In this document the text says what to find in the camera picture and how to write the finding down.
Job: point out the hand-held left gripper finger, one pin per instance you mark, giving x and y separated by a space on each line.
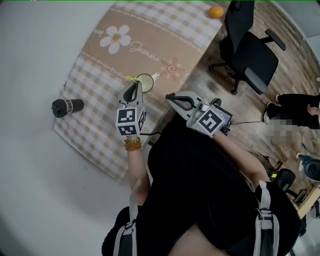
123 93
140 95

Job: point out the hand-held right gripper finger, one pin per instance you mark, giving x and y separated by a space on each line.
178 108
188 96

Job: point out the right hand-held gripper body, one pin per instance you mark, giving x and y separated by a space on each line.
208 121

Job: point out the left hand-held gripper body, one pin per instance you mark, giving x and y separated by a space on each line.
128 120

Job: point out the pale yellow cup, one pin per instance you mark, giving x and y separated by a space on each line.
147 82

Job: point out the yellow star stick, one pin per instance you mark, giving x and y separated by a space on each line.
130 78

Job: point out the person's right forearm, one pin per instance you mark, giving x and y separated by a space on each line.
237 155

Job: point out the person's left forearm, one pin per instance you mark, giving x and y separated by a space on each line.
136 170

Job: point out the beige checked flower tablecloth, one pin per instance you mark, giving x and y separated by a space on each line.
150 45

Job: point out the black travel tumbler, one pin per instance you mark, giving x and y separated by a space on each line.
67 107

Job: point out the black office chair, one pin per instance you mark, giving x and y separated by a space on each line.
286 178
252 57

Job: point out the orange fruit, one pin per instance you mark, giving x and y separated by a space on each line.
216 12

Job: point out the grey blue water jug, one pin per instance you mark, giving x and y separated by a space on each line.
310 166

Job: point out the person's black top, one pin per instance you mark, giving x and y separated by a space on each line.
285 217

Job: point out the light wooden table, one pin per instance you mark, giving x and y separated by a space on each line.
310 200

